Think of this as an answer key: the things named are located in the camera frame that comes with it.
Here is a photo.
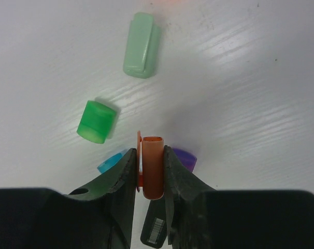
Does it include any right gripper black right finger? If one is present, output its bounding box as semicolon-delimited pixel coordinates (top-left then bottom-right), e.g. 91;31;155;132
164;146;217;204

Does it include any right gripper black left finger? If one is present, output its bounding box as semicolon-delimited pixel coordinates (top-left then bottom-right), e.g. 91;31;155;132
66;148;137;205

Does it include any blue pen cap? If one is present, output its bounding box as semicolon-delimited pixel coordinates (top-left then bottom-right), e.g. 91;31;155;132
97;151;125;174

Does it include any salmon orange pen cap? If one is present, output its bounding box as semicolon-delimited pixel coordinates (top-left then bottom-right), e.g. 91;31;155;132
137;131;164;200

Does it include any black highlighter purple cap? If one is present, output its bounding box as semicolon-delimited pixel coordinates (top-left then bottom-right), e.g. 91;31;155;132
140;147;197;248

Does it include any pastel green pen cap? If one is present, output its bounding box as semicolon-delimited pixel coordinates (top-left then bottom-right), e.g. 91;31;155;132
123;12;161;79

